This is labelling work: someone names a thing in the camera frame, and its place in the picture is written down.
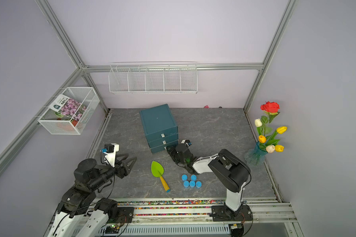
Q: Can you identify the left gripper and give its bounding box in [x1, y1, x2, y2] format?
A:
[90, 152, 137, 190]

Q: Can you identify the green trowel yellow handle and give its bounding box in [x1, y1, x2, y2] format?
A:
[151, 161, 170, 193]

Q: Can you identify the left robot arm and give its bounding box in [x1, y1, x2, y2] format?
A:
[48, 154, 137, 237]

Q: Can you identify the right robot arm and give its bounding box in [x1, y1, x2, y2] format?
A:
[166, 142, 251, 212]

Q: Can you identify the teal drawer cabinet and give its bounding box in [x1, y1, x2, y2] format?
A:
[139, 104, 179, 154]

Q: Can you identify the teal glass vase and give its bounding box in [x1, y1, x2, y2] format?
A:
[244, 142, 268, 166]

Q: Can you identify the purple flower seed packet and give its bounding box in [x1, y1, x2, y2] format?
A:
[48, 94, 87, 121]

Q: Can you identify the artificial flower bouquet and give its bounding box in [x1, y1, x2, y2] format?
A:
[254, 101, 288, 155]

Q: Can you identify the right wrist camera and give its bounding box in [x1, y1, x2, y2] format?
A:
[181, 139, 192, 147]

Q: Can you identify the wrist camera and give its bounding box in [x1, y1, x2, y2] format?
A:
[181, 139, 192, 147]
[101, 143, 120, 167]

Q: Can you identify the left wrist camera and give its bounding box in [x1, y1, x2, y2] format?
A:
[101, 143, 120, 167]

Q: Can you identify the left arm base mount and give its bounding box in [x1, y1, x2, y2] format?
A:
[91, 198, 134, 224]

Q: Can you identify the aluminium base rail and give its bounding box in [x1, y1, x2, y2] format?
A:
[48, 197, 299, 237]

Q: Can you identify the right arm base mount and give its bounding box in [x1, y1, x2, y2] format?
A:
[209, 205, 253, 223]

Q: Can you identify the white wire basket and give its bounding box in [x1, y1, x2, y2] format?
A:
[38, 87, 100, 135]

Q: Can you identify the white wire wall shelf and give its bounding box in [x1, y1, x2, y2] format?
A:
[108, 61, 198, 94]

